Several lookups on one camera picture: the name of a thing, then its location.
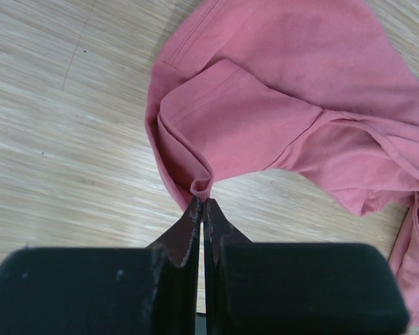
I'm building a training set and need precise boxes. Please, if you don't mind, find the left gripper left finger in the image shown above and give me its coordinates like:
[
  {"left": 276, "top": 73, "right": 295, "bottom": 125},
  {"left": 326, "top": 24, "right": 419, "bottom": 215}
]
[{"left": 0, "top": 199, "right": 203, "bottom": 334}]

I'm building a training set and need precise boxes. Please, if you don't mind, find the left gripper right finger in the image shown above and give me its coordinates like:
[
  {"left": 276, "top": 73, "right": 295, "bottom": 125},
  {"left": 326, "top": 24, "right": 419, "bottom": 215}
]
[{"left": 204, "top": 199, "right": 410, "bottom": 334}]

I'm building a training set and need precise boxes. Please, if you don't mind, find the salmon pink t-shirt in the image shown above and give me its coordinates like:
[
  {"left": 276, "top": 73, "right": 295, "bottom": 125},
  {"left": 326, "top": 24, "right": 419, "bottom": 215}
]
[{"left": 145, "top": 1, "right": 419, "bottom": 326}]

